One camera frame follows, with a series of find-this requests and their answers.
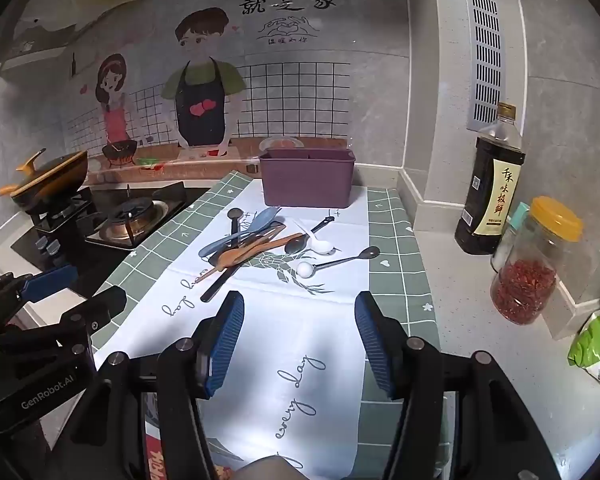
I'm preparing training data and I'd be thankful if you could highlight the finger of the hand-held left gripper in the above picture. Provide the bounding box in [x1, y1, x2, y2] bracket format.
[0, 265, 79, 333]
[10, 285, 127, 361]

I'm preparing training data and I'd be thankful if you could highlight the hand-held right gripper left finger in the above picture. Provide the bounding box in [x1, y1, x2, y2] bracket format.
[55, 290, 246, 480]

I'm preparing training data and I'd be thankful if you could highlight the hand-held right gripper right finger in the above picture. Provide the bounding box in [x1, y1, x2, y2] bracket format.
[354, 290, 566, 480]

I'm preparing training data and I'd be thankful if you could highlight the wooden spoon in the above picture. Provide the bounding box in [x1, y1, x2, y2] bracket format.
[215, 232, 303, 268]

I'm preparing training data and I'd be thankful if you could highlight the metal spoon with loop handle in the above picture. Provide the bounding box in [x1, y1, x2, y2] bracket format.
[310, 246, 381, 271]

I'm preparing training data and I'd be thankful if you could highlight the blue plastic spoon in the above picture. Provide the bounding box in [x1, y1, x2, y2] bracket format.
[198, 206, 284, 257]

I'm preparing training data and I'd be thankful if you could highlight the purple utensil holder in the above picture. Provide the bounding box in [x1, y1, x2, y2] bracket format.
[258, 147, 357, 209]

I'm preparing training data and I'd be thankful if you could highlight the black gas stove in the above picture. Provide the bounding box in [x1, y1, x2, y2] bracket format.
[10, 180, 218, 301]

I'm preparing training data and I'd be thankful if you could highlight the green and white printed tablecloth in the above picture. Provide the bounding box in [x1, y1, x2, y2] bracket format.
[94, 170, 451, 480]

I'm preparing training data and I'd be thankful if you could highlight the chili jar with yellow lid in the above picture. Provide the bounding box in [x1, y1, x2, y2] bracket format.
[490, 196, 584, 326]

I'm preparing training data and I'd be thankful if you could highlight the dark soy sauce bottle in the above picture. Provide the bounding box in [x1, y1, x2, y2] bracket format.
[454, 102, 527, 256]

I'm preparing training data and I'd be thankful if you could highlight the teal-capped bottle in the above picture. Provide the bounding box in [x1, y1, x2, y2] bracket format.
[491, 201, 531, 273]

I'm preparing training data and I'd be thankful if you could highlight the clear round plate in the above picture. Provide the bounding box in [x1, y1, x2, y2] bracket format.
[259, 136, 303, 153]

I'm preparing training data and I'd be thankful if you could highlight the grey range hood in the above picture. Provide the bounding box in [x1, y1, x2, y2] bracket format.
[0, 35, 81, 81]

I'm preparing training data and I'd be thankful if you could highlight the green packet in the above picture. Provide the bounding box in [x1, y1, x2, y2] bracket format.
[567, 307, 600, 386]

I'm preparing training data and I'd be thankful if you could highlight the grey vent grille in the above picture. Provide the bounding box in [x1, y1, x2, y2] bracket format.
[464, 0, 506, 128]

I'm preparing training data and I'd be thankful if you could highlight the black wok with yellow handle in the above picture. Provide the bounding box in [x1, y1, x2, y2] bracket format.
[0, 149, 90, 211]

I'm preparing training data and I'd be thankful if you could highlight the metal spoon with smiley handle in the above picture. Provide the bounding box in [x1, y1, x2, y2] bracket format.
[284, 216, 337, 255]

